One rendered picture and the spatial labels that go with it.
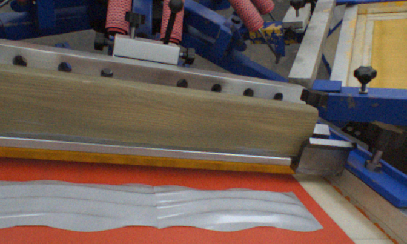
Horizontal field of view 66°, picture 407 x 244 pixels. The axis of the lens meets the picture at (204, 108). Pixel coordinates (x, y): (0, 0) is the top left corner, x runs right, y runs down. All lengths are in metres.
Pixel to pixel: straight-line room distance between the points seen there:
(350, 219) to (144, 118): 0.27
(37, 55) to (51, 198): 0.31
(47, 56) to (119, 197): 0.32
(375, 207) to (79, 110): 0.35
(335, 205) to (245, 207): 0.13
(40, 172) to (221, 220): 0.20
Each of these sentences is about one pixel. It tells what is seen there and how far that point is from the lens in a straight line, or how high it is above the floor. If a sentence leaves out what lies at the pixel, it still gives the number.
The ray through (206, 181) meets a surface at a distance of 0.39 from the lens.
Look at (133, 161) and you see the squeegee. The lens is 0.38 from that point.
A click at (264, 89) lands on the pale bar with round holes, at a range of 0.64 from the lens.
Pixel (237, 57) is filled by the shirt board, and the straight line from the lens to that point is 1.08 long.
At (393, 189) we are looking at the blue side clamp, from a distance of 0.43.
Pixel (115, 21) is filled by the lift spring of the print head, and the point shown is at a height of 1.12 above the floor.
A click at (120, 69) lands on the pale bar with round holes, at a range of 0.57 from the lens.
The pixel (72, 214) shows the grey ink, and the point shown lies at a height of 1.27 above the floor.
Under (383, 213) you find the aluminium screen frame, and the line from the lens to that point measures 0.42.
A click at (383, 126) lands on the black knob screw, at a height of 1.33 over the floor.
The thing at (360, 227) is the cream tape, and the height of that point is 1.27.
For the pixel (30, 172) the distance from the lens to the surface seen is 0.38.
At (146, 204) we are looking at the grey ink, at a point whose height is 1.25.
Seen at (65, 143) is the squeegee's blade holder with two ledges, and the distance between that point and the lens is 0.35.
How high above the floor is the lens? 1.56
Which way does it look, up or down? 46 degrees down
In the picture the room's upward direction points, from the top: 25 degrees clockwise
